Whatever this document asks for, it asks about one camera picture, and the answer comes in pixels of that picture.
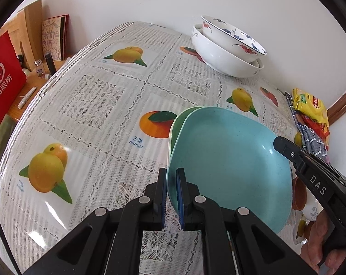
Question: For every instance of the brown ceramic cup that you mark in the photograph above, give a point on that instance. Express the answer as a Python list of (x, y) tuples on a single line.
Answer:
[(299, 194)]

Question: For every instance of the red snack packet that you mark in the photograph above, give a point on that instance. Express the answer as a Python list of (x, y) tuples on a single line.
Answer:
[(316, 126)]

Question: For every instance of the person's right hand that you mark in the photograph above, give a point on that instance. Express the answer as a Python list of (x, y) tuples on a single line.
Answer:
[(319, 243)]

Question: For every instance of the green plate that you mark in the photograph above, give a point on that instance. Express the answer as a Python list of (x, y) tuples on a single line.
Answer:
[(177, 131)]

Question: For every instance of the white cup with blue print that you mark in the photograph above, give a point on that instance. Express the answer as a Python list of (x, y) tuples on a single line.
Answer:
[(312, 210)]

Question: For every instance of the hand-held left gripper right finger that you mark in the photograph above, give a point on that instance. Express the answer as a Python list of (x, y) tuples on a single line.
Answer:
[(180, 202)]

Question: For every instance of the red paper bag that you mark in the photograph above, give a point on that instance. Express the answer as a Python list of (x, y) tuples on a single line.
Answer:
[(3, 77)]

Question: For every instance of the grey patterned cloth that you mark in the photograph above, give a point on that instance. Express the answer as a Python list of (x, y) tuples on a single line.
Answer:
[(315, 143)]

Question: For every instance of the yellow snack packet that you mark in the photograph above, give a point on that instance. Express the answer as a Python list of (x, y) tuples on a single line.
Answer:
[(310, 104)]

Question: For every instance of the white bowl with blue pattern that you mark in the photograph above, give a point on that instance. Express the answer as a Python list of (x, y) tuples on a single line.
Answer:
[(233, 38)]

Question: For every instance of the white pen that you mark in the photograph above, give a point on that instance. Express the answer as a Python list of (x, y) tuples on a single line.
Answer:
[(27, 98)]

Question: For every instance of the blue patterned pen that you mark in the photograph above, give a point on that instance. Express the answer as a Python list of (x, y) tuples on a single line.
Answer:
[(293, 108)]

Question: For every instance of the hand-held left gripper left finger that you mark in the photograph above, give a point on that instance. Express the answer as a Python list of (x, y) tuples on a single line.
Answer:
[(163, 199)]

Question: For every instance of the small clear bottle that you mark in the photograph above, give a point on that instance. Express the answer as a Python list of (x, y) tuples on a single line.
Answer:
[(39, 68)]

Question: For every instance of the light blue plate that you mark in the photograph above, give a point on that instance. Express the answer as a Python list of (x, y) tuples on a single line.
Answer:
[(233, 160)]

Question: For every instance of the fruit printed tablecloth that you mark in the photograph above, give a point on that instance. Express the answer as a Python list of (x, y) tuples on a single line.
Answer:
[(110, 100)]

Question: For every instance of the large white bowl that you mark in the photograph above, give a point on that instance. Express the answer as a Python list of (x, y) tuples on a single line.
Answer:
[(219, 56)]

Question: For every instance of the wooden cutting board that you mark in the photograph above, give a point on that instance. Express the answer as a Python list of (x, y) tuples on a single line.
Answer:
[(31, 28)]

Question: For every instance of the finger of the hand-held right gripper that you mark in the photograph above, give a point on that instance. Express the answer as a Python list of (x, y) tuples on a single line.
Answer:
[(287, 148)]

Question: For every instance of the wooden door frame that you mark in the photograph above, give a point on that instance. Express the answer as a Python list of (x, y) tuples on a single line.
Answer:
[(343, 104)]

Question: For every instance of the hand-drawn greeting card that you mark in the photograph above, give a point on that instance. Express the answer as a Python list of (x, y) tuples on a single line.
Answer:
[(54, 37)]

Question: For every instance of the black cylinder bottle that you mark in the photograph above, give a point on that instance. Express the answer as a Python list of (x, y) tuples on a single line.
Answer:
[(50, 63)]

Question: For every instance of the wooden side table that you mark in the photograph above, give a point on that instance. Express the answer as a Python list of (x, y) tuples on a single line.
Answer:
[(32, 81)]

